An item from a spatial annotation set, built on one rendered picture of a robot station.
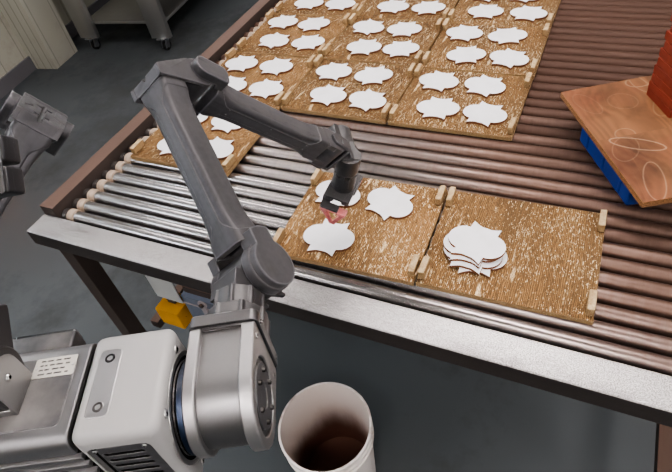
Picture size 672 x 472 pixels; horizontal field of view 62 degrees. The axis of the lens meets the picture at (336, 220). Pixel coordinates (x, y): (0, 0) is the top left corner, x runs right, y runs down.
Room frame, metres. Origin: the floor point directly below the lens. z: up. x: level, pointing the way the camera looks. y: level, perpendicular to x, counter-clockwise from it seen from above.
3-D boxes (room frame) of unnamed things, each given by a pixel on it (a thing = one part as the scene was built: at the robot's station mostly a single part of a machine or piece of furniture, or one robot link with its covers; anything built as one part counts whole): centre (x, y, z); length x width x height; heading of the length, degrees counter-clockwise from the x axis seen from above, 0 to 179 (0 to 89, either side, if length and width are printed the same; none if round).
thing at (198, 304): (1.08, 0.41, 0.77); 0.14 x 0.11 x 0.18; 58
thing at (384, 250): (1.12, -0.07, 0.93); 0.41 x 0.35 x 0.02; 60
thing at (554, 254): (0.91, -0.43, 0.93); 0.41 x 0.35 x 0.02; 59
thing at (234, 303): (0.46, 0.16, 1.45); 0.09 x 0.08 x 0.12; 85
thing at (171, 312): (1.17, 0.56, 0.74); 0.09 x 0.08 x 0.24; 58
